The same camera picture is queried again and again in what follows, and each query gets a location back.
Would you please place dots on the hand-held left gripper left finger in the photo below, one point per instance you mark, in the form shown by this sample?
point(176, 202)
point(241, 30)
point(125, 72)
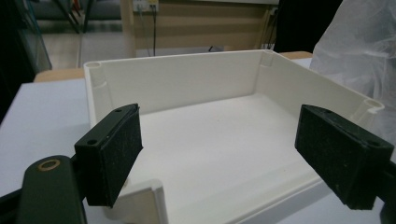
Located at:
point(106, 155)

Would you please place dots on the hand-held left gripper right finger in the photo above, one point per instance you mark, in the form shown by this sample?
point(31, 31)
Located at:
point(339, 155)

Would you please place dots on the clear plastic bag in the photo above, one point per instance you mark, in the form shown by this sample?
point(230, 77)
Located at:
point(358, 46)

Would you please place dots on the white plastic box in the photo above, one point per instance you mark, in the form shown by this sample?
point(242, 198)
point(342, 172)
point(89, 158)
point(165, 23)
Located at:
point(218, 140)

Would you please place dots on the white table board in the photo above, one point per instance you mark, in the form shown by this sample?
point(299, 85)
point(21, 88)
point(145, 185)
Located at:
point(40, 124)

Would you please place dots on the dark cabinet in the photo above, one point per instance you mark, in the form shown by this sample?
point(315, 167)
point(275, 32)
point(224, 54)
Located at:
point(18, 46)

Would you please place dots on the black stand legs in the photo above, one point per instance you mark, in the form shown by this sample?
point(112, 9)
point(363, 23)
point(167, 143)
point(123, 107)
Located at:
point(73, 15)

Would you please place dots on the wooden cabinet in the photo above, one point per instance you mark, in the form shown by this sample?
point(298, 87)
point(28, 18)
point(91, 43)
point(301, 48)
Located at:
point(202, 25)

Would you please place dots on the wall socket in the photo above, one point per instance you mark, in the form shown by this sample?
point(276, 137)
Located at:
point(144, 4)

